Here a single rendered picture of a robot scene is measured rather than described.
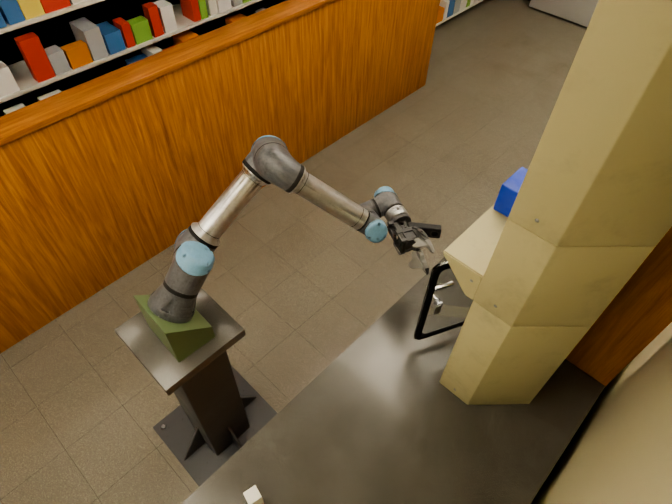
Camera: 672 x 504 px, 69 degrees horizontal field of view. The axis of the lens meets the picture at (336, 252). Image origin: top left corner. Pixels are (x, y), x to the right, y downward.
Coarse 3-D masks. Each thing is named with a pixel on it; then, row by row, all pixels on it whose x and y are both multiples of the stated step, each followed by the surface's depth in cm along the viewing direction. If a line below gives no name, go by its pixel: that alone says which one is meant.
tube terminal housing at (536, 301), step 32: (512, 224) 100; (512, 256) 105; (544, 256) 99; (576, 256) 98; (608, 256) 98; (640, 256) 98; (480, 288) 119; (512, 288) 111; (544, 288) 106; (576, 288) 107; (608, 288) 107; (480, 320) 126; (512, 320) 117; (544, 320) 116; (576, 320) 117; (480, 352) 134; (512, 352) 128; (544, 352) 129; (448, 384) 156; (480, 384) 143; (512, 384) 144; (544, 384) 144
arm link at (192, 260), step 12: (180, 252) 150; (192, 252) 152; (204, 252) 155; (180, 264) 150; (192, 264) 149; (204, 264) 151; (168, 276) 153; (180, 276) 150; (192, 276) 151; (204, 276) 154; (180, 288) 152; (192, 288) 153
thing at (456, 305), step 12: (444, 276) 138; (444, 288) 144; (456, 288) 146; (432, 300) 147; (444, 300) 149; (456, 300) 152; (468, 300) 155; (420, 312) 151; (432, 312) 153; (444, 312) 156; (456, 312) 159; (432, 324) 159; (444, 324) 162
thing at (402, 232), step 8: (400, 216) 166; (408, 216) 167; (392, 224) 167; (400, 224) 167; (392, 232) 166; (400, 232) 162; (408, 232) 162; (400, 240) 161; (408, 240) 160; (400, 248) 162; (408, 248) 164
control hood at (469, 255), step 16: (480, 224) 127; (496, 224) 127; (464, 240) 123; (480, 240) 123; (496, 240) 123; (448, 256) 120; (464, 256) 120; (480, 256) 120; (464, 272) 119; (480, 272) 117; (464, 288) 123
